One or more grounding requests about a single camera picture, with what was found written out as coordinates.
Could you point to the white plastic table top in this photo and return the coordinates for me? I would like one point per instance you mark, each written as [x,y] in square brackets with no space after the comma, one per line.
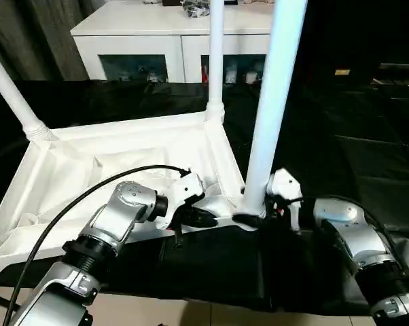
[106,146]

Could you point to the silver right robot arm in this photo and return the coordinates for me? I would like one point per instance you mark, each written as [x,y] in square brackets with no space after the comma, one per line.
[360,237]

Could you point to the black mat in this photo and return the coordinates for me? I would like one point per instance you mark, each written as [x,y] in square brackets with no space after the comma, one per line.
[343,153]

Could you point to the white mug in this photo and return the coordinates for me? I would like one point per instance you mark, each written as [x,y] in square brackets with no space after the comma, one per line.
[230,75]
[250,76]

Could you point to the small yellow tag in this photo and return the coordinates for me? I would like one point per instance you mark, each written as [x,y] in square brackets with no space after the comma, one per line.
[342,72]

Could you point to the white low cabinet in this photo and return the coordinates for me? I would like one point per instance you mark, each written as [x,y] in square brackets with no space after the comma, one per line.
[129,34]

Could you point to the row of picture frames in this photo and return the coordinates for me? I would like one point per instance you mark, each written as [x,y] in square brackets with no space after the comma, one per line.
[168,2]

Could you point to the brown teddy bear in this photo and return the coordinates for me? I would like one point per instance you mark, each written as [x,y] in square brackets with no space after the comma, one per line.
[252,1]

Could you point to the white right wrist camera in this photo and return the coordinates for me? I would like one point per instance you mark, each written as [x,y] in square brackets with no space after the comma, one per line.
[282,183]

